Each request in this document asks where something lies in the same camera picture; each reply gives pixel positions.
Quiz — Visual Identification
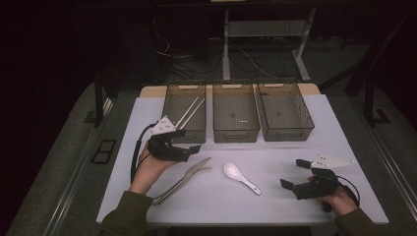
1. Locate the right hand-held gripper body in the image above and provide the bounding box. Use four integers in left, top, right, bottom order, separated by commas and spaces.
294, 152, 356, 201

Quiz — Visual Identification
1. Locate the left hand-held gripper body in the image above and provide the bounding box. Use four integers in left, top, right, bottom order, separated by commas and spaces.
147, 116, 192, 163

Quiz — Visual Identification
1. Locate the smoky transparent plastic bin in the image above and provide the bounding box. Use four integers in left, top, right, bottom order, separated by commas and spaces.
211, 81, 262, 145
256, 80, 316, 143
158, 82, 208, 145

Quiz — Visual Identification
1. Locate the steel table knife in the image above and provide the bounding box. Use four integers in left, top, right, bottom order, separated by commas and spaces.
151, 156, 212, 206

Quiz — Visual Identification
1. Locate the white chopstick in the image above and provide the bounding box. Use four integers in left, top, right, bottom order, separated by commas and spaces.
180, 97, 207, 130
176, 95, 201, 128

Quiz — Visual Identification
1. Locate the white ceramic soup spoon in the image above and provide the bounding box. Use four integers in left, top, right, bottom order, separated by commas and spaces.
222, 162, 263, 197

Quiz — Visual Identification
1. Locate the person's right hand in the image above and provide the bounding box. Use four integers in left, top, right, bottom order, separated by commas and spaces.
316, 186, 359, 217

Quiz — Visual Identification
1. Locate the person's left hand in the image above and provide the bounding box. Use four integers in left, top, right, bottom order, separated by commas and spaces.
129, 147, 178, 196

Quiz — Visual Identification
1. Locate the dark metal stand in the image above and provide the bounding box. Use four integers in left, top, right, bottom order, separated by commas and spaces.
343, 9, 391, 128
93, 70, 114, 129

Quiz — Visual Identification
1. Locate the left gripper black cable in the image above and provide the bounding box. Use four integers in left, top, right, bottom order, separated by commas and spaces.
130, 122, 159, 185

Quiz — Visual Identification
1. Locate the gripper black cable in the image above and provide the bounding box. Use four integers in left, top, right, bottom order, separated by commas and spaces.
337, 175, 362, 207
130, 122, 159, 185

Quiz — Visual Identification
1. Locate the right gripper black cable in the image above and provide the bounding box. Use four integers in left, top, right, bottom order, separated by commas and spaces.
337, 175, 362, 207

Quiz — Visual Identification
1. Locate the tangle of black floor cables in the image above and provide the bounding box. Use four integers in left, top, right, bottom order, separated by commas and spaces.
151, 33, 224, 82

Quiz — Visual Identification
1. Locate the white metal desk frame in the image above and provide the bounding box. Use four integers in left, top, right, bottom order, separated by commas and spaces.
221, 7, 318, 84

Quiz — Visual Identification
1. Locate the white floor cable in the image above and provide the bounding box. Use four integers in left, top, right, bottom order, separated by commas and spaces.
240, 48, 280, 80

